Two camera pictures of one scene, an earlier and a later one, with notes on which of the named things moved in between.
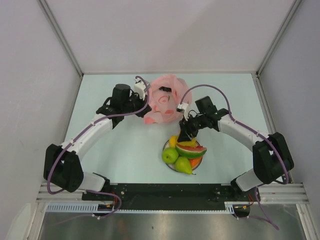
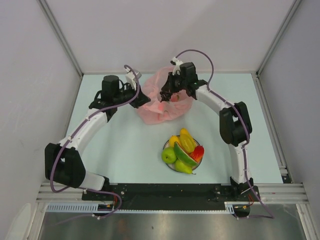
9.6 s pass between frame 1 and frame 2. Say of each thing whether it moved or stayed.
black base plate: stayed
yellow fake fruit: stayed
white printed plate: stayed
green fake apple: stayed
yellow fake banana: stayed
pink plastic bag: moved
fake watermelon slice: moved
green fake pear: stayed
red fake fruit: moved
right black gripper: moved
